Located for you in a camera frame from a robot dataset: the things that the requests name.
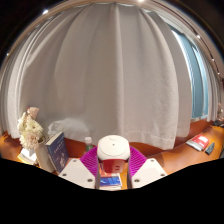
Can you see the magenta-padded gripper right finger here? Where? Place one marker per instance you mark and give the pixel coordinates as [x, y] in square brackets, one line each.
[146, 171]

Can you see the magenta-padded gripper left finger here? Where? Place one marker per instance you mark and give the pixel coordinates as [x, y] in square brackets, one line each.
[78, 171]

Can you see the red and white charger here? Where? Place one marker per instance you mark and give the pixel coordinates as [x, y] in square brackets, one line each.
[113, 150]

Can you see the clear plastic bottle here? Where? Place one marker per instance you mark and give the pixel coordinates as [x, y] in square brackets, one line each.
[88, 145]

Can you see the dark blue hardcover book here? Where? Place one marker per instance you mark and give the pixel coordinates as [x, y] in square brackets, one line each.
[57, 151]

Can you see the white flat book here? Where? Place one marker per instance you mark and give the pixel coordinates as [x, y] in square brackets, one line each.
[110, 187]

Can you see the white ceramic vase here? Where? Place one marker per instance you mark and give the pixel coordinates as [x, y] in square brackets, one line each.
[44, 156]

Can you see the red book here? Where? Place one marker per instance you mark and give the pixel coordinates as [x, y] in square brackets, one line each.
[199, 142]

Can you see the white flower bouquet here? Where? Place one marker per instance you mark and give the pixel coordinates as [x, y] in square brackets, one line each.
[30, 131]

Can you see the small dark pouch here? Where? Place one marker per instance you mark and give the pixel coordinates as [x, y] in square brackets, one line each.
[210, 148]

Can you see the white curtain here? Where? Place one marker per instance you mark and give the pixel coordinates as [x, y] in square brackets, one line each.
[106, 73]

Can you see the window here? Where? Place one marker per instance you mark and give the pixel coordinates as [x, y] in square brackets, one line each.
[196, 80]

